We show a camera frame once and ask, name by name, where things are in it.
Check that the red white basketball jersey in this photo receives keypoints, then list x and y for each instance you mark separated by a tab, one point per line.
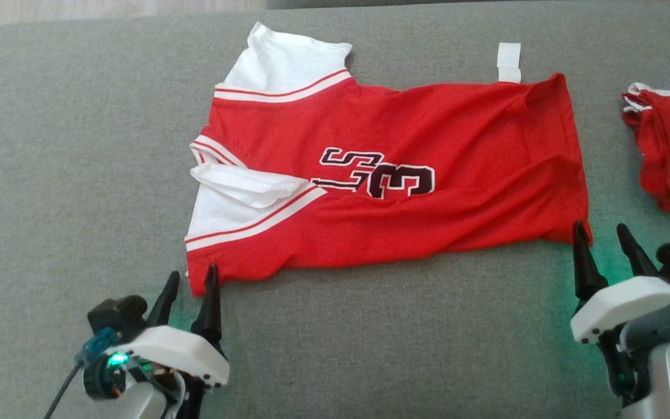
428	233

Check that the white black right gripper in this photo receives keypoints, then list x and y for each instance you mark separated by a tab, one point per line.
620	302

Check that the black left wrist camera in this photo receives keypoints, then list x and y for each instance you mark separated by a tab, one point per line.
117	314

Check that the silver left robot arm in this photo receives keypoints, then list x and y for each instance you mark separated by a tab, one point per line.
137	401

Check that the grey fabric sofa seat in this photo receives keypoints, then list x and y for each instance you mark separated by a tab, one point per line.
370	349

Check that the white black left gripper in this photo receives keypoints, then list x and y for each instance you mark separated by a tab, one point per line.
178	352

